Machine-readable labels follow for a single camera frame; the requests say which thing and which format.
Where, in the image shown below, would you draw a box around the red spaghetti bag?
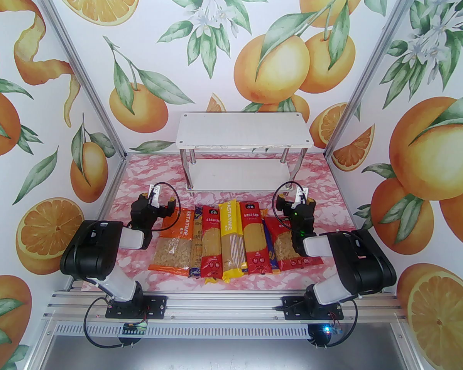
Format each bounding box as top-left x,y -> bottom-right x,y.
201,205 -> 223,283
239,202 -> 271,276

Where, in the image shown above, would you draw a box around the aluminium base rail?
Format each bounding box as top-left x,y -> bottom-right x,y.
42,286 -> 407,340

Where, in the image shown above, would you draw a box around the white two-tier shelf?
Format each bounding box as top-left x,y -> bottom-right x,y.
176,111 -> 313,191

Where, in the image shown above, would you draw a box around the orange Pastatime short pasta bag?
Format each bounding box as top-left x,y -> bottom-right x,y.
149,207 -> 195,276

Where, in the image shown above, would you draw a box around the yellow Pastatime spaghetti bag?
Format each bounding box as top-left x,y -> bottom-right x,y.
219,200 -> 248,283

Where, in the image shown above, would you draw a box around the dark blue spaghetti bag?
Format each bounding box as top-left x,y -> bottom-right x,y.
188,206 -> 206,279

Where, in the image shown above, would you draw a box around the aluminium frame post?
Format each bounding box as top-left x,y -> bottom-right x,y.
35,0 -> 128,158
323,0 -> 426,158

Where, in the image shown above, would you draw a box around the red short pasta bag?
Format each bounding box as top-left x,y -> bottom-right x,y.
264,216 -> 325,272

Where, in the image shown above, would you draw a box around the blue orecchiette pasta bag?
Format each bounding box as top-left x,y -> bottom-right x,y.
263,218 -> 282,273

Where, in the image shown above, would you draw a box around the pink marble patterned mat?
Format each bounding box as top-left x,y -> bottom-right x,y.
96,153 -> 365,294

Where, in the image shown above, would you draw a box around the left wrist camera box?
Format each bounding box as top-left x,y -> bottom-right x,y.
147,183 -> 161,208

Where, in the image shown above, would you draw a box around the white slotted cable duct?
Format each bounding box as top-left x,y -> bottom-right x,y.
56,323 -> 313,339

